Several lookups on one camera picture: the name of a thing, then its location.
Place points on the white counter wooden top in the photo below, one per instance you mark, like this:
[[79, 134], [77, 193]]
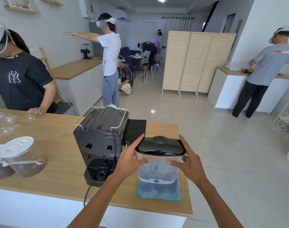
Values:
[[227, 90]]

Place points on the white curtain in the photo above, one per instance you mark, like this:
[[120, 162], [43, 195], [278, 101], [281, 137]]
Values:
[[179, 26]]

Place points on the clear water tank black lid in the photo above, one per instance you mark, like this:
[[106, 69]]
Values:
[[158, 168]]

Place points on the dark blue sofa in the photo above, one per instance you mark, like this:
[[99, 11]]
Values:
[[128, 53]]

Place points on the white measuring spoon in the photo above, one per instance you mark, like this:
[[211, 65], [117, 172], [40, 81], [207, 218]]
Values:
[[28, 162]]

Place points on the person's left forearm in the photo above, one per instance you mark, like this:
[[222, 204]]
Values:
[[99, 201]]

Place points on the large wooden picture frame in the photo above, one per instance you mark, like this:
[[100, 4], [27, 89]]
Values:
[[21, 3]]

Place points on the clear canister white lid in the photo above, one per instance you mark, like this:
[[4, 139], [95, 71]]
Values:
[[23, 163], [0, 168]]

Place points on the black coffee machine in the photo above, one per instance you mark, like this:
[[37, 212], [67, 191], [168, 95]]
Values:
[[99, 140]]

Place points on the small wooden picture frame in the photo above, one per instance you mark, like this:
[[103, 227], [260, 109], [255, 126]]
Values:
[[51, 0]]

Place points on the ceiling lamp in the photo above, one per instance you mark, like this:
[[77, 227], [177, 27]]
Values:
[[162, 0]]

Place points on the woven folding screen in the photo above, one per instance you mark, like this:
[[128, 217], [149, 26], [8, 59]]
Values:
[[196, 61]]

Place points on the person's left thumb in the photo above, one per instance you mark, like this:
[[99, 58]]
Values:
[[143, 161]]

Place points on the white cabinet wooden top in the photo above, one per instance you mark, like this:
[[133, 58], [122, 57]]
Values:
[[82, 80]]

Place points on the black coffee grinder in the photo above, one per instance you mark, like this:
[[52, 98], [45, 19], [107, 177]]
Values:
[[85, 53]]

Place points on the wooden ladder shelf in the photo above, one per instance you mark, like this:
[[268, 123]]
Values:
[[45, 61]]

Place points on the person's right hand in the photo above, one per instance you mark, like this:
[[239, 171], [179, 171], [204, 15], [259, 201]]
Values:
[[194, 166]]

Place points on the round black table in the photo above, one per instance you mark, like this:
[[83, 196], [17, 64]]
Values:
[[137, 59]]

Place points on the white wall cabinet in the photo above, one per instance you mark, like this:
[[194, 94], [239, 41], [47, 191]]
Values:
[[84, 7]]

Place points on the teal folded cloth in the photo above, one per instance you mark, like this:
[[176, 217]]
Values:
[[158, 193]]

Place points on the person's left hand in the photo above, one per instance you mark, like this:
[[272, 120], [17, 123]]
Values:
[[126, 163]]

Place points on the small white stool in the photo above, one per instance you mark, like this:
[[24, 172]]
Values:
[[156, 68]]

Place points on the person's right forearm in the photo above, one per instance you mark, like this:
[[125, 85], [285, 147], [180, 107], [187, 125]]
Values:
[[218, 204]]

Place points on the white air conditioner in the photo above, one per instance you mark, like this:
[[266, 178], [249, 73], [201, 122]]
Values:
[[122, 14]]

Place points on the black drip tray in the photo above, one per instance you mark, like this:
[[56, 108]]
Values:
[[135, 130]]

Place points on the person's right thumb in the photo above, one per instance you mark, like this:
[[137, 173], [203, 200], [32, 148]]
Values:
[[175, 163]]

